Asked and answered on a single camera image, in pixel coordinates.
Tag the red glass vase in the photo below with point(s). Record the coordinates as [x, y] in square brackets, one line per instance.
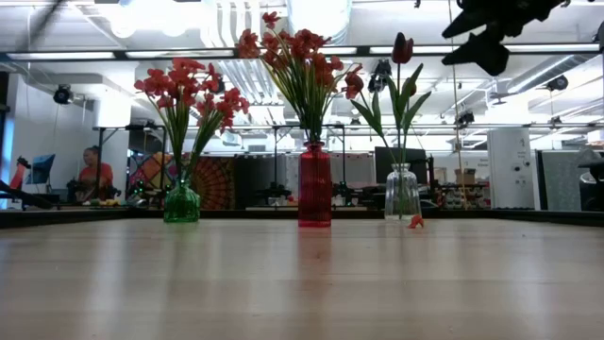
[314, 189]

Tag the grey partition panel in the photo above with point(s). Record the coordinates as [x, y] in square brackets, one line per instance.
[561, 179]

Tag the white cabinet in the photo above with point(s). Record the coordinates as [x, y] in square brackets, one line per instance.
[512, 165]

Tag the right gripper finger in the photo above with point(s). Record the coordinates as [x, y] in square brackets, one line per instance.
[491, 54]
[472, 23]

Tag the red flower bunch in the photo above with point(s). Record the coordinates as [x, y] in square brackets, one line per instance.
[156, 84]
[231, 101]

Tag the black monitor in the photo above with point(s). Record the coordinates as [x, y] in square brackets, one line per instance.
[417, 158]

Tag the silver ceiling air duct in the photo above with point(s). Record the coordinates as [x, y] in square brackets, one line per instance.
[335, 14]

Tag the overhead light bar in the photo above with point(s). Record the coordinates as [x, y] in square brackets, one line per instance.
[61, 56]

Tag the person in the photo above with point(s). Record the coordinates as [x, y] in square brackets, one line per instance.
[94, 175]

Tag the clear glass vase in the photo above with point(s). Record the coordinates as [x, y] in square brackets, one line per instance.
[402, 193]

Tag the black ceiling spotlight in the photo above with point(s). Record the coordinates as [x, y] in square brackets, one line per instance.
[62, 95]
[381, 71]
[466, 118]
[558, 83]
[221, 87]

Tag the cardboard box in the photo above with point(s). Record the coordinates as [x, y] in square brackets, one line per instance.
[467, 175]

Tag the fallen red flower head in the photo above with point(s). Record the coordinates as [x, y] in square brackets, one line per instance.
[416, 222]

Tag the green glass vase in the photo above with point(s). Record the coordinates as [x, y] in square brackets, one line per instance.
[181, 208]

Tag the black background station frame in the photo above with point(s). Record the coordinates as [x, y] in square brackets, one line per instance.
[99, 137]

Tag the black aluminium table frame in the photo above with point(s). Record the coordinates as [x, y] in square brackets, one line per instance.
[259, 215]

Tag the black office chair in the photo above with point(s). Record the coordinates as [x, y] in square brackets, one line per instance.
[593, 186]

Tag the patterned wall tapestry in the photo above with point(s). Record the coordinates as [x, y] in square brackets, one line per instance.
[219, 184]

